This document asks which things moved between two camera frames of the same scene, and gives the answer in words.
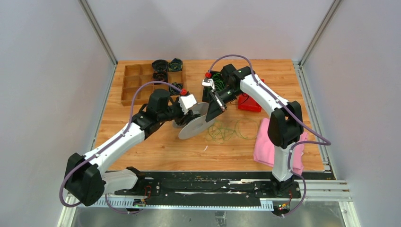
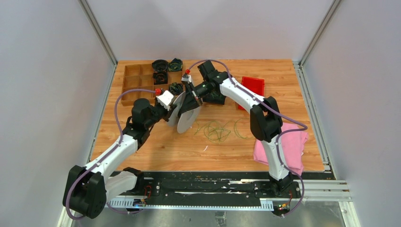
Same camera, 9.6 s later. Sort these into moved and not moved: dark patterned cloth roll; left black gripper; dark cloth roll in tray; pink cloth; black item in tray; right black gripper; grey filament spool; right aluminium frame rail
Moved: left black gripper; grey filament spool; right black gripper
Not moved: dark cloth roll in tray; dark patterned cloth roll; black item in tray; right aluminium frame rail; pink cloth
